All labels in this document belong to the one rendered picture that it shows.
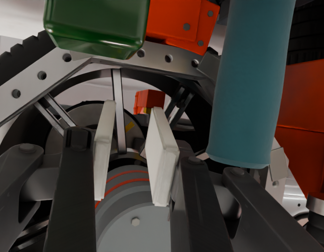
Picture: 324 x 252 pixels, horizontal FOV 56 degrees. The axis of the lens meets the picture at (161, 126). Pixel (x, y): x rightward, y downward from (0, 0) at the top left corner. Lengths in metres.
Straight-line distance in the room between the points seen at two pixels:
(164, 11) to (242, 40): 0.14
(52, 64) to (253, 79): 0.28
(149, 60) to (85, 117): 0.54
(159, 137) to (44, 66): 0.34
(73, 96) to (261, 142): 4.26
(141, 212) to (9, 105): 0.25
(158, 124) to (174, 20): 0.34
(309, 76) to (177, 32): 0.39
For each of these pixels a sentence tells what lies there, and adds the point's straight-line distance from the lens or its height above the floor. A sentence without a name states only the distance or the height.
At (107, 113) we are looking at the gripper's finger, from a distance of 0.17.
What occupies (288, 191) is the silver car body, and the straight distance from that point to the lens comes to 1.14.
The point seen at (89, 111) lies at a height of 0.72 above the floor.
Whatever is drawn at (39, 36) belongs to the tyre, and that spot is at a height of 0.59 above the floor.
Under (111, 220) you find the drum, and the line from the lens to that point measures 0.35.
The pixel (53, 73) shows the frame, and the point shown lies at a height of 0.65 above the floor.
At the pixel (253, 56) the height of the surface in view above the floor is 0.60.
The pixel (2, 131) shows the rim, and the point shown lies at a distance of 0.57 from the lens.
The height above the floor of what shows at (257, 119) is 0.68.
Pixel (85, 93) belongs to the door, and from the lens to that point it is 4.59.
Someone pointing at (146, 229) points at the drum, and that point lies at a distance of 0.36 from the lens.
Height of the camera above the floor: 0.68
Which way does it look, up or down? 3 degrees up
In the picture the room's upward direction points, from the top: 172 degrees counter-clockwise
